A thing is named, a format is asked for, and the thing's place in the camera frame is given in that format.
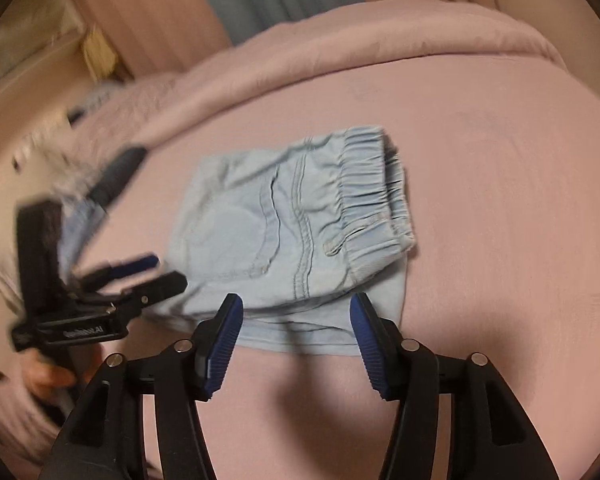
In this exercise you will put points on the white fuzzy object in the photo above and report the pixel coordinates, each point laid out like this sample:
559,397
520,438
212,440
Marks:
55,160

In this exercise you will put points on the pink bed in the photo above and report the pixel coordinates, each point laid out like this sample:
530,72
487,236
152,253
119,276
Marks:
480,210

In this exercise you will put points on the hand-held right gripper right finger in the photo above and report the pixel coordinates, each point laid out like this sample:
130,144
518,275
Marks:
367,345

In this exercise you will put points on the light blue cloth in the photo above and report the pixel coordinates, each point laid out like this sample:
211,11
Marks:
82,235

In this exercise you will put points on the pink curtain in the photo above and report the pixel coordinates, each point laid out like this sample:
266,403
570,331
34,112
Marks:
155,10

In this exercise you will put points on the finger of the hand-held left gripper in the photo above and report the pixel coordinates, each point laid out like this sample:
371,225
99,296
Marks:
135,264
165,285

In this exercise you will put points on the dark grey object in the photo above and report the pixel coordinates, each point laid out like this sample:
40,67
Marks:
117,175

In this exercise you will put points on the wooden shelf unit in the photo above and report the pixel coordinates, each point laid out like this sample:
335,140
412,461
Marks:
15,87

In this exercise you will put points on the person's left hand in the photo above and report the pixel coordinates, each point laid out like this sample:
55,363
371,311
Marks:
50,376

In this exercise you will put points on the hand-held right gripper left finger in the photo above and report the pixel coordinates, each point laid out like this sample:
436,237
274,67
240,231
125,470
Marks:
225,340

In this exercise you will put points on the light blue denim pants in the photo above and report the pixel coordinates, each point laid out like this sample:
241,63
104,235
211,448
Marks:
260,220

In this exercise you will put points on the pink blanket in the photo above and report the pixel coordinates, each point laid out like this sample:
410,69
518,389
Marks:
380,35

